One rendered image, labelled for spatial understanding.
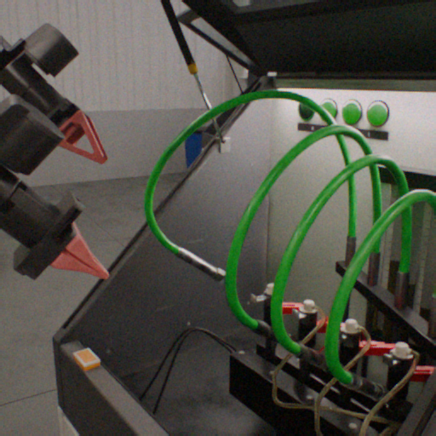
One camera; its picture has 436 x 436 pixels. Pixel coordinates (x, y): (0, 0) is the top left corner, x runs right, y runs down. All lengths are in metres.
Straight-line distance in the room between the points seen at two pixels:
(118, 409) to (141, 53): 7.00
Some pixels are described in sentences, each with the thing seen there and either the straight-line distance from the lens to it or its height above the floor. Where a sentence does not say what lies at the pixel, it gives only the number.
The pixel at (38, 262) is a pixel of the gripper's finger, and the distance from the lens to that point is 0.59.
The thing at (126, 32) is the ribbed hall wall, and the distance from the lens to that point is 7.60.
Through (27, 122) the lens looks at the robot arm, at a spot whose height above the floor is 1.40.
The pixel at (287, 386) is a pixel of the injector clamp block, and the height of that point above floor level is 0.98.
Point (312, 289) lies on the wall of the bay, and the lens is 1.17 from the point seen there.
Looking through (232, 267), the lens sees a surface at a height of 1.21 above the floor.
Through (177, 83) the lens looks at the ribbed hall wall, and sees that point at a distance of 7.88.
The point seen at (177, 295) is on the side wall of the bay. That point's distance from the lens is 1.11.
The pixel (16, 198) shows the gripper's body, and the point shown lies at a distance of 0.58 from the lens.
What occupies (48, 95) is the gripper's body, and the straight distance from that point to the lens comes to 0.84.
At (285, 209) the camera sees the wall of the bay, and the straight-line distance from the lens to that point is 1.18.
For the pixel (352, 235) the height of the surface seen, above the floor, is 1.16.
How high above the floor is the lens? 1.44
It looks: 15 degrees down
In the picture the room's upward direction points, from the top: straight up
